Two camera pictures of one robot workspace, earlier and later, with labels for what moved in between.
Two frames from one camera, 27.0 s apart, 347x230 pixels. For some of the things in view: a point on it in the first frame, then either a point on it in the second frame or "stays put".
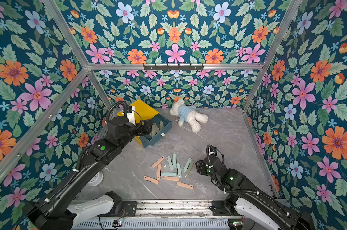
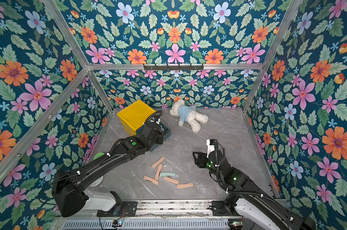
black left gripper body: (132, 131) to (147, 147)
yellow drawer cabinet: (143, 111) stays put
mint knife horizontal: (168, 174) stays put
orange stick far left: (155, 180) stays put
